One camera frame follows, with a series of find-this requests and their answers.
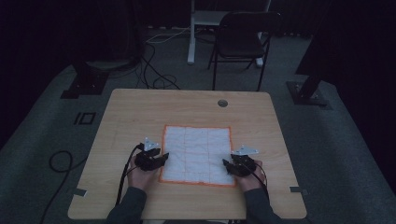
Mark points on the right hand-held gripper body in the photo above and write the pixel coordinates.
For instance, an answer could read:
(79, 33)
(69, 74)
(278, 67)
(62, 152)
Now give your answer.
(244, 165)

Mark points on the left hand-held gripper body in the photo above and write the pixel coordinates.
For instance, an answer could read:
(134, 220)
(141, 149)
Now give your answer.
(146, 161)

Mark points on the white cloth with orange edge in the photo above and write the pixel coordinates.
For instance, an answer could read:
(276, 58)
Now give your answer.
(196, 155)

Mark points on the person's left hand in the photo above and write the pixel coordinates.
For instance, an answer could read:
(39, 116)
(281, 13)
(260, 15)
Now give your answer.
(140, 177)

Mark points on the person's right hand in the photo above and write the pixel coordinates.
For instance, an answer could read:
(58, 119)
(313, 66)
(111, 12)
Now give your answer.
(252, 182)

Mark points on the grey tape piece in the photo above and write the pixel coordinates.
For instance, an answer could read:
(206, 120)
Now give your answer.
(297, 189)
(80, 192)

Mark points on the grey table grommet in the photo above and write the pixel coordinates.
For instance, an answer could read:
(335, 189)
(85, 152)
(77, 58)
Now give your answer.
(222, 103)

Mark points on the black floor stand base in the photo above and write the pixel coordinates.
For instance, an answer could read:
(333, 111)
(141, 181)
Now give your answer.
(85, 85)

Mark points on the black slanted stand with base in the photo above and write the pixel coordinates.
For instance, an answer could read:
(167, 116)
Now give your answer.
(308, 90)

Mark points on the grey round stand base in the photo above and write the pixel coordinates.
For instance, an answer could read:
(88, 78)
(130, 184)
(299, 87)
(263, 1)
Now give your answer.
(109, 64)

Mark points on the black folding chair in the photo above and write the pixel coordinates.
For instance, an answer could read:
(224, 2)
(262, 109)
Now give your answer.
(239, 40)

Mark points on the white desk frame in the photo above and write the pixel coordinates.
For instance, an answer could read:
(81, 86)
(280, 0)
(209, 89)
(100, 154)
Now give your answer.
(196, 31)

